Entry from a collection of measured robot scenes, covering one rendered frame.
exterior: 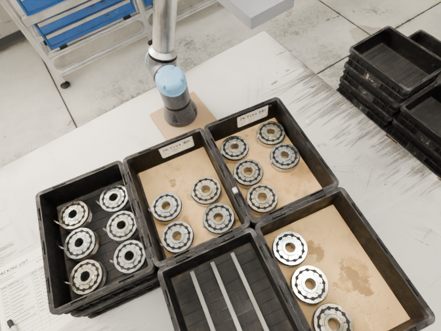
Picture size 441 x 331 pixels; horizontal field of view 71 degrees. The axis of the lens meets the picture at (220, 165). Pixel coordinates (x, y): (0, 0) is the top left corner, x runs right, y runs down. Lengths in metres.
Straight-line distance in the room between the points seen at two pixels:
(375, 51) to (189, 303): 1.70
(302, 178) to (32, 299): 1.03
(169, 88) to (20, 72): 2.27
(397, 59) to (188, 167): 1.41
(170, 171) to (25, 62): 2.49
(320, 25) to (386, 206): 2.08
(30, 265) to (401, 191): 1.40
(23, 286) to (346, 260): 1.10
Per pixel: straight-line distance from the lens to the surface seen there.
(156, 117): 1.43
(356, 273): 1.03
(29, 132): 2.80
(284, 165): 1.08
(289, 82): 1.54
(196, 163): 1.13
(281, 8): 1.31
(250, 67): 1.60
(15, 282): 1.39
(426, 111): 2.04
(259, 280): 0.98
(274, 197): 1.03
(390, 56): 2.10
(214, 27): 3.04
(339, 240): 1.04
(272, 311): 0.97
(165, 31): 1.26
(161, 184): 1.12
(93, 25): 2.77
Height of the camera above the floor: 1.80
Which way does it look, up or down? 60 degrees down
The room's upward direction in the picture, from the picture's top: 11 degrees counter-clockwise
